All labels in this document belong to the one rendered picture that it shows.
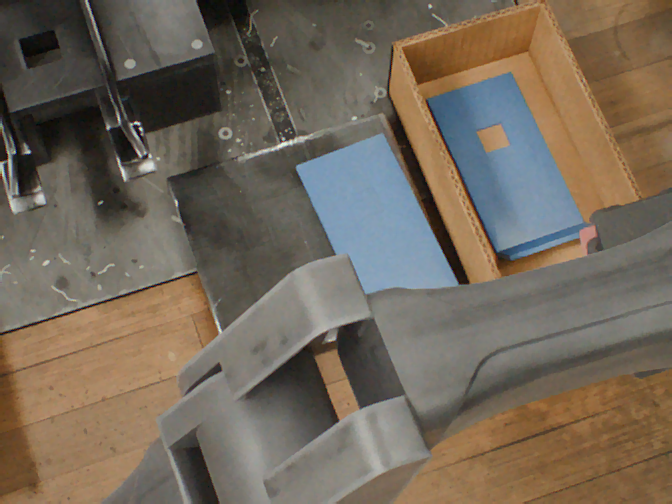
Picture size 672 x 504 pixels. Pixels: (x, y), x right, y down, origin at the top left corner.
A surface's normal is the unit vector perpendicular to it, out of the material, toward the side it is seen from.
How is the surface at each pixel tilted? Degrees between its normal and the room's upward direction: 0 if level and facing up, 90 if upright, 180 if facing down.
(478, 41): 90
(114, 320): 0
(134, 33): 0
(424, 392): 13
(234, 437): 29
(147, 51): 0
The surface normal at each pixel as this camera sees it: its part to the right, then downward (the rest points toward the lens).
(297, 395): 0.42, -0.49
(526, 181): 0.01, -0.39
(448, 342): 0.22, -0.45
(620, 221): 0.18, 0.15
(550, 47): -0.94, 0.30
